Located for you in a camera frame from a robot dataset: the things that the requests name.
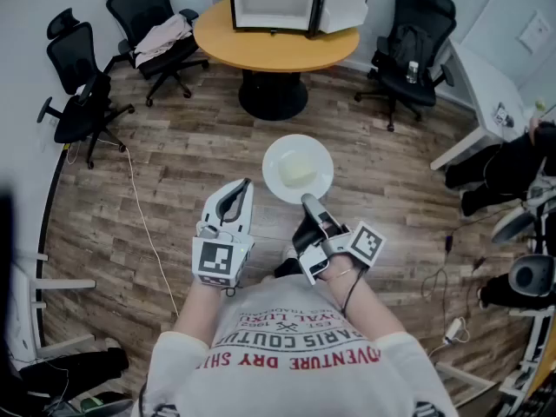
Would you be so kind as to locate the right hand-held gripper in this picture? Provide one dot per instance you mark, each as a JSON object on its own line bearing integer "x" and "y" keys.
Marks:
{"x": 362, "y": 243}

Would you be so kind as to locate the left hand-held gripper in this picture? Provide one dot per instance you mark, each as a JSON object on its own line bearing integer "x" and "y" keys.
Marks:
{"x": 217, "y": 256}

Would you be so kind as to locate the pale food block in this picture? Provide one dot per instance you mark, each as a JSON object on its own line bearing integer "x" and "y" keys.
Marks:
{"x": 296, "y": 171}

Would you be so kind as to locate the white round plate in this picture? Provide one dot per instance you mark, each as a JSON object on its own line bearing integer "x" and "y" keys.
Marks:
{"x": 299, "y": 150}

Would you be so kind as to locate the person's right forearm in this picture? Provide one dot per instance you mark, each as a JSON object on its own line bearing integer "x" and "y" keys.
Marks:
{"x": 369, "y": 306}

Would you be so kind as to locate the person's left forearm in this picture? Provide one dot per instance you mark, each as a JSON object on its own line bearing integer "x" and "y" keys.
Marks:
{"x": 202, "y": 311}

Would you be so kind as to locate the person's leg and shoe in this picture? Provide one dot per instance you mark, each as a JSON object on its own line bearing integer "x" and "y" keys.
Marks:
{"x": 289, "y": 265}

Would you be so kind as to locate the person's white printed shirt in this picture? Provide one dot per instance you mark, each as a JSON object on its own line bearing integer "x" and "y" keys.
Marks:
{"x": 295, "y": 363}

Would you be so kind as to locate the black office chair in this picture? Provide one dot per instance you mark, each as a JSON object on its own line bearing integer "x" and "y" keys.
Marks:
{"x": 76, "y": 76}
{"x": 143, "y": 11}
{"x": 412, "y": 94}

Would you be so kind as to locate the round wooden table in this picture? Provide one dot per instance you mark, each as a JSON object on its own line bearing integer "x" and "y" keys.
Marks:
{"x": 278, "y": 50}

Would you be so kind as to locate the white power strip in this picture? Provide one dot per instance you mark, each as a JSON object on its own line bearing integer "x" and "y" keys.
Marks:
{"x": 452, "y": 329}

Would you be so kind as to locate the clear bottle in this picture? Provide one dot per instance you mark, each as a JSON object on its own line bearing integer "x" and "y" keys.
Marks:
{"x": 412, "y": 73}

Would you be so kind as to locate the pale pink jacket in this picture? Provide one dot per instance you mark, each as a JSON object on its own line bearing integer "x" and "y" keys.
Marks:
{"x": 163, "y": 37}

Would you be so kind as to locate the black bag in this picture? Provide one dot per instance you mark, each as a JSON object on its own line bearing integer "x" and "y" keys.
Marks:
{"x": 410, "y": 44}

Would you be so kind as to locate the white shelf rack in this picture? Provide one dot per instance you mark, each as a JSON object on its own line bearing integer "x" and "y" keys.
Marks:
{"x": 39, "y": 306}

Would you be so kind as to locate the white desk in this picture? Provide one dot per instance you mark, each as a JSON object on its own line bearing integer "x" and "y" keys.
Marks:
{"x": 482, "y": 89}

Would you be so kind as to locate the small device on desk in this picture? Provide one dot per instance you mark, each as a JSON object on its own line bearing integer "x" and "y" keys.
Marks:
{"x": 504, "y": 116}

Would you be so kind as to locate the grey chair headrest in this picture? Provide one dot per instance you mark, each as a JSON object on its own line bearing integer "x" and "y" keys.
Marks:
{"x": 532, "y": 276}

